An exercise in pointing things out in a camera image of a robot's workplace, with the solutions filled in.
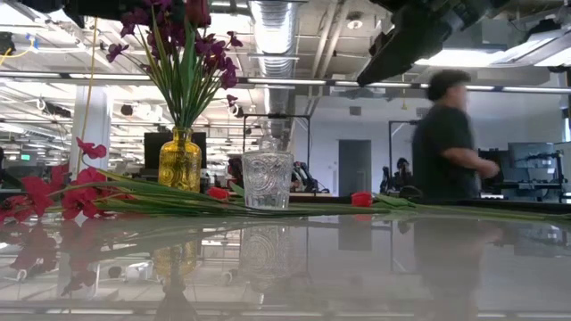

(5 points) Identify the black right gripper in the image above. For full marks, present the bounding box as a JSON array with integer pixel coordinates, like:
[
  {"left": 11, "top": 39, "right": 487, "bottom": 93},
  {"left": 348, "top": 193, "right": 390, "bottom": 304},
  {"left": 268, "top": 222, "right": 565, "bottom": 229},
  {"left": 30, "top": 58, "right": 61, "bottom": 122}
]
[{"left": 356, "top": 0, "right": 476, "bottom": 87}]

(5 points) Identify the silver air duct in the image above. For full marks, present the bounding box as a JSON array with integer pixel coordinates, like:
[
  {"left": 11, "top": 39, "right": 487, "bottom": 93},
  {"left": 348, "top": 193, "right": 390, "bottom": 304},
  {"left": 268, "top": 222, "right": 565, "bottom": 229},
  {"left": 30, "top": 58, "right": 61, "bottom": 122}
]
[{"left": 247, "top": 0, "right": 298, "bottom": 139}]

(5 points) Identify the amber glass vase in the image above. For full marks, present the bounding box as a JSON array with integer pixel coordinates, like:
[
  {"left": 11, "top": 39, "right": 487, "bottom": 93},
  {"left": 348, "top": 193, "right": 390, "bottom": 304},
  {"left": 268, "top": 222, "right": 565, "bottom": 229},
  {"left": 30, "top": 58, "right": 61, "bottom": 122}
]
[{"left": 158, "top": 127, "right": 203, "bottom": 193}]

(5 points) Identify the gray monitor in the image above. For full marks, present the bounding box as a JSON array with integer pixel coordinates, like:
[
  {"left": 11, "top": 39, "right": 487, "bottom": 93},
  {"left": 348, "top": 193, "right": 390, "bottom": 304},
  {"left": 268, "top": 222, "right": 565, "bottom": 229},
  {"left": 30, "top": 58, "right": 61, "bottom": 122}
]
[{"left": 507, "top": 141, "right": 558, "bottom": 170}]

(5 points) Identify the gray door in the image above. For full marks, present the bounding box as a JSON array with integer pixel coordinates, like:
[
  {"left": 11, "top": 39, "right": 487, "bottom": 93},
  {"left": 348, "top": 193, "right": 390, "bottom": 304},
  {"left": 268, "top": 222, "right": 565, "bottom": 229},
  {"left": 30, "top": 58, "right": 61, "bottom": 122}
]
[{"left": 337, "top": 139, "right": 373, "bottom": 198}]

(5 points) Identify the person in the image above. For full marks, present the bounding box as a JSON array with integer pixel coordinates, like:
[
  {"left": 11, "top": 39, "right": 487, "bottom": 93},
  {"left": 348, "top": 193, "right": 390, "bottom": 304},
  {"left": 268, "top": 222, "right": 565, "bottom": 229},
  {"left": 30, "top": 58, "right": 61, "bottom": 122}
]
[
  {"left": 410, "top": 69, "right": 501, "bottom": 202},
  {"left": 391, "top": 156, "right": 412, "bottom": 193}
]

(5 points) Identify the black frame stand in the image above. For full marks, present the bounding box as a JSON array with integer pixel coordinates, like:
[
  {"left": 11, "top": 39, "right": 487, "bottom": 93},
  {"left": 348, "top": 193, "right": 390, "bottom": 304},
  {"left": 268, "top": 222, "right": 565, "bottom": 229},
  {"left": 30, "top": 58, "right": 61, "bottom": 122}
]
[
  {"left": 387, "top": 119, "right": 423, "bottom": 193},
  {"left": 242, "top": 113, "right": 312, "bottom": 170}
]

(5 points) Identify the black table frame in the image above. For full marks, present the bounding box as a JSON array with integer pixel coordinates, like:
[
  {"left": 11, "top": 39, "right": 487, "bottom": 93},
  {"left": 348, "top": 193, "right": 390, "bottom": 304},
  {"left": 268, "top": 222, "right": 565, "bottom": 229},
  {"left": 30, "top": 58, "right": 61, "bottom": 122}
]
[{"left": 0, "top": 186, "right": 571, "bottom": 214}]

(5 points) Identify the red flower sprig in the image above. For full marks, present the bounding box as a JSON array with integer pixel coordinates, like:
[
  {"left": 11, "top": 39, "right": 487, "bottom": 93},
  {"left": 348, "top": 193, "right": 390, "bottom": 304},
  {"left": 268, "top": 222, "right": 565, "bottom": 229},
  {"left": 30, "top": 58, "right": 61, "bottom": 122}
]
[{"left": 0, "top": 136, "right": 251, "bottom": 223}]

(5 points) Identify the black monitor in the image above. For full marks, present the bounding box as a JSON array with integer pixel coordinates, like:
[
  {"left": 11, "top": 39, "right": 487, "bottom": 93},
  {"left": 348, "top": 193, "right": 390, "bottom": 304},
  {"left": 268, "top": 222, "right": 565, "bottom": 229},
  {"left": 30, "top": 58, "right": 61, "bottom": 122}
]
[{"left": 144, "top": 131, "right": 208, "bottom": 170}]

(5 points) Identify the clear glass vase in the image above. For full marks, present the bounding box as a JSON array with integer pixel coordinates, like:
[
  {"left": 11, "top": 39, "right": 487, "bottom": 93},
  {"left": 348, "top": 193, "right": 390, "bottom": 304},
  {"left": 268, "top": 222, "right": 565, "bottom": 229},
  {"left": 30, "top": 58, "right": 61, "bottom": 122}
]
[{"left": 241, "top": 133, "right": 294, "bottom": 211}]

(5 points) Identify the white pillar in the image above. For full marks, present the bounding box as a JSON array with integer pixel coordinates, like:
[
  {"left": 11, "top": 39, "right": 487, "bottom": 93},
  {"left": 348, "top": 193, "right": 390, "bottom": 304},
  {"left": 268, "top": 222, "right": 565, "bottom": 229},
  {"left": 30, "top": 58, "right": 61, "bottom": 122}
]
[{"left": 69, "top": 85, "right": 113, "bottom": 179}]

